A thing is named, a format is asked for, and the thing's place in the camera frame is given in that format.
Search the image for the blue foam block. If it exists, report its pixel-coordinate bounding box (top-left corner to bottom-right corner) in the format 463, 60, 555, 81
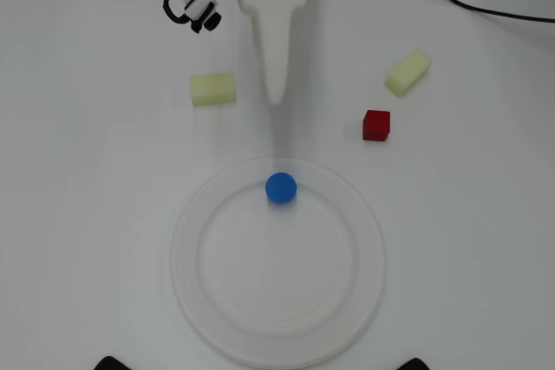
264, 172, 298, 205

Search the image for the pale yellow foam block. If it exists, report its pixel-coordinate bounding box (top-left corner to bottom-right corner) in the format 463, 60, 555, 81
383, 49, 434, 97
188, 72, 238, 107

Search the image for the white round dish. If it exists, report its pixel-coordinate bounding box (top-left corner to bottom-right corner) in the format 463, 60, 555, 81
169, 156, 388, 369

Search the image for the red foam cube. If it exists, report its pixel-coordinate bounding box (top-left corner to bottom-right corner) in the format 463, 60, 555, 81
362, 109, 391, 142

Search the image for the black stand foot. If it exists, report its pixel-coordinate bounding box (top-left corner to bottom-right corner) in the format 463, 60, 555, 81
396, 357, 435, 370
94, 355, 132, 370

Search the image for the white wrist camera black lens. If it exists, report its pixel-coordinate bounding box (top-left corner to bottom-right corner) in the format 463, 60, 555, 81
184, 0, 223, 35

